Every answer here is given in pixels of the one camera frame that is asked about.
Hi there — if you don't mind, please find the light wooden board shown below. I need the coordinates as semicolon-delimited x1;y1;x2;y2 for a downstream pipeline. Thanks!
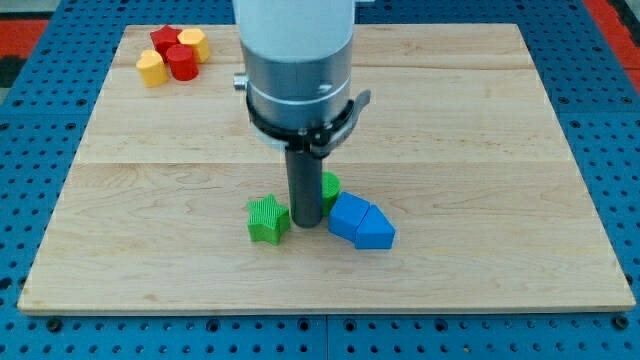
18;24;636;316

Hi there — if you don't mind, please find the blue cube block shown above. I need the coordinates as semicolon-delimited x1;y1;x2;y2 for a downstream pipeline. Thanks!
328;192;371;242

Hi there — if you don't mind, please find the yellow hexagon block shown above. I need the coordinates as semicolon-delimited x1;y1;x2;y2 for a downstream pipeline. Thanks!
177;28;211;64

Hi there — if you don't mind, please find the red cylinder block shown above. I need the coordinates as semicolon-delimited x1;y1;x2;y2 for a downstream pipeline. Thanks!
166;44;199;81

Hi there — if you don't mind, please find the blue pentagon block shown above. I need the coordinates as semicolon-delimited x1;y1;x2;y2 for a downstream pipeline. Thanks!
354;205;396;250

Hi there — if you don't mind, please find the red star block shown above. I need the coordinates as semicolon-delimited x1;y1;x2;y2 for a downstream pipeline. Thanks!
150;25;182;62

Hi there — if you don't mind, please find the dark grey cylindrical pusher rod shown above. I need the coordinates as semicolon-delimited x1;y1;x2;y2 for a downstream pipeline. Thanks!
285;151;323;228

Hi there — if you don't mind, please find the green star block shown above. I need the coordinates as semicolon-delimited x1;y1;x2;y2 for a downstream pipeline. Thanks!
247;193;291;246

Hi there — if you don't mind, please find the yellow heart block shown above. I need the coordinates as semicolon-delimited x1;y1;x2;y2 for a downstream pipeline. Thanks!
136;50;169;88

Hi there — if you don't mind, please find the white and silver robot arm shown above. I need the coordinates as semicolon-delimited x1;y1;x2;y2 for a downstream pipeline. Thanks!
232;0;355;150

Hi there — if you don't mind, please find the green cylinder block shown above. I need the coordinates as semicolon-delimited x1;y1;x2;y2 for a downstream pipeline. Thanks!
322;171;341;217

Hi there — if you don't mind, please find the black clamp ring with lever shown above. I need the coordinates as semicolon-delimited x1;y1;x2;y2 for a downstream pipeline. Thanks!
244;89;373;160

